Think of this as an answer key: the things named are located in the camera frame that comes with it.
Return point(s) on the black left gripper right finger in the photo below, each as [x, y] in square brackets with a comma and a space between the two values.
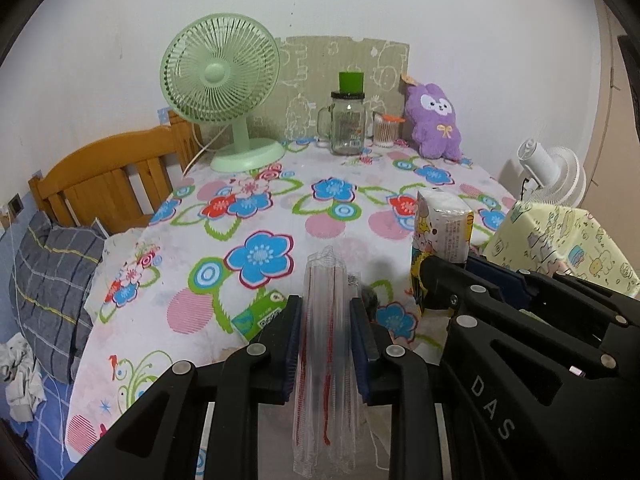
[390, 374]

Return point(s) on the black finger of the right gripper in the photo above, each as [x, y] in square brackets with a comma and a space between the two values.
[447, 286]

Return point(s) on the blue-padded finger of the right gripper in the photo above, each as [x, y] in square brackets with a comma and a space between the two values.
[545, 295]

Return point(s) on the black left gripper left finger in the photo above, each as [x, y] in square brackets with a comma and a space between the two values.
[202, 421]

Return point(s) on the cartoon tissue pack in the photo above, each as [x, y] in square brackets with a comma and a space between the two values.
[443, 228]

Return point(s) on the clear plastic bag red stripes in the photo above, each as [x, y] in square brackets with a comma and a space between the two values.
[326, 399]

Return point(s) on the yellow cartoon storage box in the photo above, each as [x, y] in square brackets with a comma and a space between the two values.
[553, 239]

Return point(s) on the white standing fan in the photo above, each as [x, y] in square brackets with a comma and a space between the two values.
[545, 175]

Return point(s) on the green tissue pack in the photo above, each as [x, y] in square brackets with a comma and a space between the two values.
[266, 306]

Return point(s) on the crumpled white cloth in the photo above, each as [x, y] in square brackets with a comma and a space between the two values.
[22, 380]

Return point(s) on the floral tablecloth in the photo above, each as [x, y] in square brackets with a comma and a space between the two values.
[168, 293]

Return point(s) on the cotton swab jar orange lid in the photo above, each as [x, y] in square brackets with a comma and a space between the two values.
[385, 130]

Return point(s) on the purple plush bunny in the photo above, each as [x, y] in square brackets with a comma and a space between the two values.
[434, 130]

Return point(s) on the glass mason jar mug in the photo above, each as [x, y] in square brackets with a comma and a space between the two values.
[342, 124]

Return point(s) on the grey plaid pillow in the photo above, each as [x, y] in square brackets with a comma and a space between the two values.
[50, 282]

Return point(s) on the green cup on jar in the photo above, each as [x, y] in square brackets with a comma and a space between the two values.
[350, 82]

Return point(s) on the green patterned board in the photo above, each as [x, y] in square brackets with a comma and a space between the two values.
[309, 71]

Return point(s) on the green desk fan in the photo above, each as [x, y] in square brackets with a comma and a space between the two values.
[216, 71]

